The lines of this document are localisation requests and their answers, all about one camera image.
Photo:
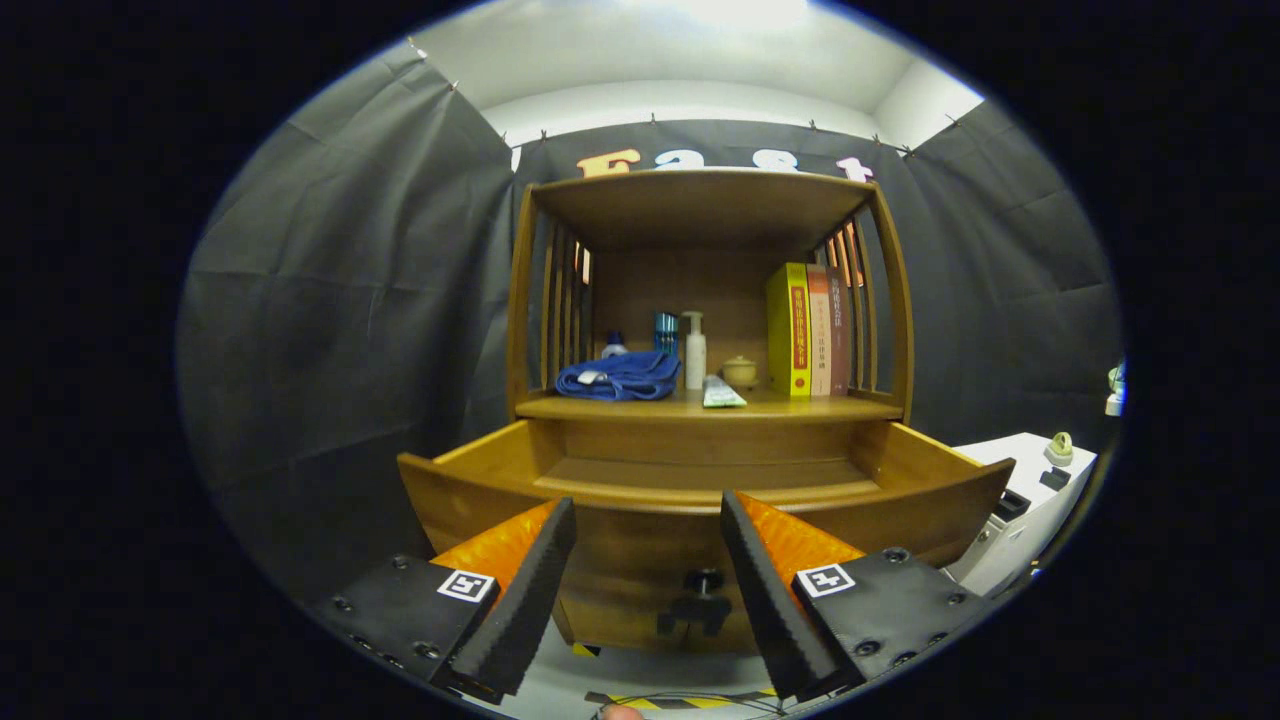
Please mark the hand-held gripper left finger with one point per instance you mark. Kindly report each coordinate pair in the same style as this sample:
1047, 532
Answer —
525, 600

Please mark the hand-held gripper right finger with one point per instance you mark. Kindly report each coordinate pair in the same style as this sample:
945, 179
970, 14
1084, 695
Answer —
775, 600

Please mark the black round drawer knob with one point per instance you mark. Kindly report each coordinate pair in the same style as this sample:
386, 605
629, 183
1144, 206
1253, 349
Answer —
700, 612

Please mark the wooden drawer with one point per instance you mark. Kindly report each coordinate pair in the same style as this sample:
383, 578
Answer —
640, 570

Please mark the white squeeze tube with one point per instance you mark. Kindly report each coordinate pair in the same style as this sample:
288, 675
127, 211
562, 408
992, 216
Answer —
722, 395

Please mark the wooden countertop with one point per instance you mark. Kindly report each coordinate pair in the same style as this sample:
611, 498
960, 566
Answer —
800, 407

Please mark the white drawer unit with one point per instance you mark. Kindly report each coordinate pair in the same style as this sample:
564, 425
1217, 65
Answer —
1030, 455

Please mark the wooden cabinet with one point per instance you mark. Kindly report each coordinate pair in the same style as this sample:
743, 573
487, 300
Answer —
700, 210

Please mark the yellow black floor tape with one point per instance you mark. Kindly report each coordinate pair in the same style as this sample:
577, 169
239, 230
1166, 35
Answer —
690, 702

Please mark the beige lidded teacup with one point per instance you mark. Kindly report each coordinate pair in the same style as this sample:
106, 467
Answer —
740, 373

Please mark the blue towel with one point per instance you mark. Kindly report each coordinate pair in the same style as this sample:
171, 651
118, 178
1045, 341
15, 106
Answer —
620, 378

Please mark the white pump bottle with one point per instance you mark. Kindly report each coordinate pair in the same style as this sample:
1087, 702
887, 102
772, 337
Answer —
695, 365

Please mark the orange and beige book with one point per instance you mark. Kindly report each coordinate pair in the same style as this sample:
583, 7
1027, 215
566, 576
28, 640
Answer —
820, 340

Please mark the brown book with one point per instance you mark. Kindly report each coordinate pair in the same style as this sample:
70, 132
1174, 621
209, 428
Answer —
840, 340

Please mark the small blue-capped bottle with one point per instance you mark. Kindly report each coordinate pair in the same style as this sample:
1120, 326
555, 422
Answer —
614, 347

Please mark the yellow book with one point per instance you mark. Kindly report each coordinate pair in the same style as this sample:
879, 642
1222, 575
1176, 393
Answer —
785, 330

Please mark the teal bottle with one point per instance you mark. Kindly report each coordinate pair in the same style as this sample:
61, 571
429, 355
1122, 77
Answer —
666, 333

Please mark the green tape roll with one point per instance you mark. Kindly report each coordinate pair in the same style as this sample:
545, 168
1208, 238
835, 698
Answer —
1060, 447

